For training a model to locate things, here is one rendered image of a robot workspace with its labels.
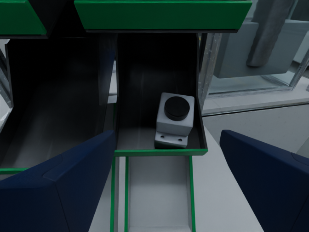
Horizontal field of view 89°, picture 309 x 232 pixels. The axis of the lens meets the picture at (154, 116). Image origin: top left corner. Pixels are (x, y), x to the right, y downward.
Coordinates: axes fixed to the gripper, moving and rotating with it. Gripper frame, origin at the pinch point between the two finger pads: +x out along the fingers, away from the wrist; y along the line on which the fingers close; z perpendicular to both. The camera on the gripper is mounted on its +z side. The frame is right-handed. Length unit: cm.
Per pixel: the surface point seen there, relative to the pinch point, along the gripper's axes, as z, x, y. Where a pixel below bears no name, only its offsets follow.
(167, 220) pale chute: -27.8, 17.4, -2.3
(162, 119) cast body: -2.5, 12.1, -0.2
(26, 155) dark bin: -8.2, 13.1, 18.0
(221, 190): -38, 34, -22
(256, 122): -39, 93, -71
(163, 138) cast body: -5.7, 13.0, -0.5
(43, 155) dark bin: -8.2, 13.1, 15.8
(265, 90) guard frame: -19, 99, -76
